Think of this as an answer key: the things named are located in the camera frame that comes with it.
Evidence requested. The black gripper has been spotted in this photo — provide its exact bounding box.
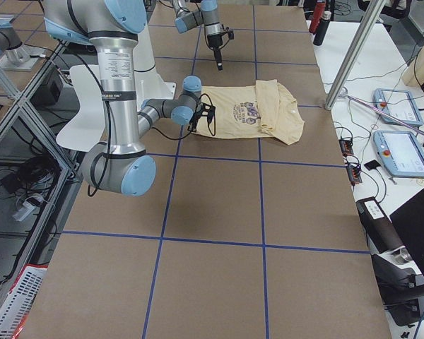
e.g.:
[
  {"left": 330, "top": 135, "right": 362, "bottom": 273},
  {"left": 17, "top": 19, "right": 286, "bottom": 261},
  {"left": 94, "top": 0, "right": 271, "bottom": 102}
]
[
  {"left": 206, "top": 33, "right": 223, "bottom": 71},
  {"left": 187, "top": 104, "right": 203, "bottom": 133}
]

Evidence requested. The cream long-sleeve graphic shirt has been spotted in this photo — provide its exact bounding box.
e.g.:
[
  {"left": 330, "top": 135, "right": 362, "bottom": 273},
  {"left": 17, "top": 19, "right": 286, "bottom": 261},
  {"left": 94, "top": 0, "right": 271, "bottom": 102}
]
[{"left": 202, "top": 80, "right": 304, "bottom": 145}]

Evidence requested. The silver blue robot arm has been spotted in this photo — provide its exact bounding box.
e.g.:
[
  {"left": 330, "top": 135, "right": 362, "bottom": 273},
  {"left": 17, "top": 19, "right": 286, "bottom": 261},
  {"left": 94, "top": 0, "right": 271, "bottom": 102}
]
[
  {"left": 45, "top": 1, "right": 202, "bottom": 196},
  {"left": 170, "top": 0, "right": 229, "bottom": 71}
]

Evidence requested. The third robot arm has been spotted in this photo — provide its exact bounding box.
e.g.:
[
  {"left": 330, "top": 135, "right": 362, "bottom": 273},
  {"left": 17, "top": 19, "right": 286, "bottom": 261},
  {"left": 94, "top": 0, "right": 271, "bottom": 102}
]
[{"left": 0, "top": 20, "right": 155, "bottom": 79}]

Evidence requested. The black thermos bottle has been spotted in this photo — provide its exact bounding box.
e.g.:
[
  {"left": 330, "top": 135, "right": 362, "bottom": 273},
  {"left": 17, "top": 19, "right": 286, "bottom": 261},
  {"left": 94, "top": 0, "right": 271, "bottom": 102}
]
[{"left": 312, "top": 11, "right": 331, "bottom": 46}]

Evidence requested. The white plastic chair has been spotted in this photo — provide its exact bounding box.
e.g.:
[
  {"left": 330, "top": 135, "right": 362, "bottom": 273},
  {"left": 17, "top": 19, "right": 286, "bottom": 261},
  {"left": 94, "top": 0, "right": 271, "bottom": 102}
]
[{"left": 56, "top": 65, "right": 105, "bottom": 152}]

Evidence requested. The red water bottle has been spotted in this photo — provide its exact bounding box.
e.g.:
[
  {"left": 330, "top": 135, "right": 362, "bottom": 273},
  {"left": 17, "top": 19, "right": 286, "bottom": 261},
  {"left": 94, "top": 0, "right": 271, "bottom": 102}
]
[{"left": 309, "top": 0, "right": 326, "bottom": 34}]

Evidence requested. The upper small circuit board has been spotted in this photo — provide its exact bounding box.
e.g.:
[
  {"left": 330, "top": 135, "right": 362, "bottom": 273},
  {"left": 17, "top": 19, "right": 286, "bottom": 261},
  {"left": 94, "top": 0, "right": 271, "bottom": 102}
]
[{"left": 338, "top": 138, "right": 354, "bottom": 156}]

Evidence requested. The small circuit board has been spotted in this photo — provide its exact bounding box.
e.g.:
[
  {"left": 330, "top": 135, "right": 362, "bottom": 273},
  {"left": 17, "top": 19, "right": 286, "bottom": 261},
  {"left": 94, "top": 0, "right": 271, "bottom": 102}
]
[
  {"left": 346, "top": 162, "right": 363, "bottom": 186},
  {"left": 338, "top": 138, "right": 354, "bottom": 156}
]

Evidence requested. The lower small circuit board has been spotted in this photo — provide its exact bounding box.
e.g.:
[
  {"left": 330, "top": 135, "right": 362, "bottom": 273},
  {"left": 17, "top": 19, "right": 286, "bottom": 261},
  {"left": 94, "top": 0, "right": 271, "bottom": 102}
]
[{"left": 346, "top": 162, "right": 363, "bottom": 186}]

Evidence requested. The silver metal rod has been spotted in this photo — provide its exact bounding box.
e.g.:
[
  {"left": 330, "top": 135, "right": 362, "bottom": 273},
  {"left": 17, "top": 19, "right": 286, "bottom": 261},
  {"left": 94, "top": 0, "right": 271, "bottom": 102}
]
[{"left": 338, "top": 92, "right": 424, "bottom": 136}]

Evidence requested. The upper blue teach pendant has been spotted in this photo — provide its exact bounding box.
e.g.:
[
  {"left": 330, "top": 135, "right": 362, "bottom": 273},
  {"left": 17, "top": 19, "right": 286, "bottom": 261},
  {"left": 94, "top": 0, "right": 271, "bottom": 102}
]
[{"left": 373, "top": 88, "right": 424, "bottom": 127}]

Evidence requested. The blue teach pendant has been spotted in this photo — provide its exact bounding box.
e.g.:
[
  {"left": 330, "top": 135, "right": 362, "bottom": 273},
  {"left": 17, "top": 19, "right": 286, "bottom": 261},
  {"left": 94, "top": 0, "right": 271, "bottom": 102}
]
[
  {"left": 373, "top": 88, "right": 424, "bottom": 127},
  {"left": 372, "top": 131, "right": 424, "bottom": 178}
]

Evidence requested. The small black square pad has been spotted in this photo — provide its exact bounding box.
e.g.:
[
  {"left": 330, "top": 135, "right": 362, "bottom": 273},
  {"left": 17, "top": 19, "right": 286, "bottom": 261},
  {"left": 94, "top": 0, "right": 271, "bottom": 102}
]
[{"left": 364, "top": 160, "right": 380, "bottom": 171}]

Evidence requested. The white power strip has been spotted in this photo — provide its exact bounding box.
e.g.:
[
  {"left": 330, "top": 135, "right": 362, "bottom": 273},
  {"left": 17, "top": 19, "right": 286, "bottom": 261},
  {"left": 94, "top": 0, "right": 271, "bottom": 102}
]
[{"left": 12, "top": 196, "right": 42, "bottom": 222}]

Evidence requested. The lower blue teach pendant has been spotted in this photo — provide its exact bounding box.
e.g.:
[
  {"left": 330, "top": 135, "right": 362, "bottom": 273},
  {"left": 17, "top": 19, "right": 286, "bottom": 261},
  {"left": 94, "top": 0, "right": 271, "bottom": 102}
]
[{"left": 372, "top": 131, "right": 424, "bottom": 178}]

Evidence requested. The black monitor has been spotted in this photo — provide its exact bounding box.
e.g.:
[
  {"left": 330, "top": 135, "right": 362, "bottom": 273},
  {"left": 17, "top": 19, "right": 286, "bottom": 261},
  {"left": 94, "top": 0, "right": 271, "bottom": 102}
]
[{"left": 390, "top": 188, "right": 424, "bottom": 275}]

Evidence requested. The white perforated basket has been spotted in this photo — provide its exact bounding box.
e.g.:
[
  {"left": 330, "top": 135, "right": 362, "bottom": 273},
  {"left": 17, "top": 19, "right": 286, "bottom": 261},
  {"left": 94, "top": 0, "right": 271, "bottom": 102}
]
[{"left": 0, "top": 264, "right": 47, "bottom": 338}]

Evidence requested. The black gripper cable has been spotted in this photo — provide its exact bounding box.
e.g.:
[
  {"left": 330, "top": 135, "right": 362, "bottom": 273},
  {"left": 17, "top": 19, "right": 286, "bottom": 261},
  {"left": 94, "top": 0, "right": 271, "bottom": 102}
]
[{"left": 150, "top": 93, "right": 217, "bottom": 141}]

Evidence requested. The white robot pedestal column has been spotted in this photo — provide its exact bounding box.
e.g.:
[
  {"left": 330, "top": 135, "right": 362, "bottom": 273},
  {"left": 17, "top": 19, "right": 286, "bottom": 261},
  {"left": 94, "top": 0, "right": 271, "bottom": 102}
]
[{"left": 125, "top": 1, "right": 176, "bottom": 111}]

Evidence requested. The black box under frame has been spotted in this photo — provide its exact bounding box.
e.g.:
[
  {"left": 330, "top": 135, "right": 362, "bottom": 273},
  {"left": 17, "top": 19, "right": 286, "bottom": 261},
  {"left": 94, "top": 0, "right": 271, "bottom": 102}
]
[{"left": 30, "top": 71, "right": 63, "bottom": 107}]

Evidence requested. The aluminium frame post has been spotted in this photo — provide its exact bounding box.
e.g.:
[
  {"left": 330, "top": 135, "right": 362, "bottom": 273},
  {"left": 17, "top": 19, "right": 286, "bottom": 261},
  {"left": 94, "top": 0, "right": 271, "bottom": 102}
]
[{"left": 324, "top": 0, "right": 385, "bottom": 110}]

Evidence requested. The aluminium frame table at left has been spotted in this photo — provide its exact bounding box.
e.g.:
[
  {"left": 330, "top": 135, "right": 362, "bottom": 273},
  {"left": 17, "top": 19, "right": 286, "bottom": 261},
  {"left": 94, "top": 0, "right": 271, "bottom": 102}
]
[{"left": 0, "top": 35, "right": 93, "bottom": 241}]

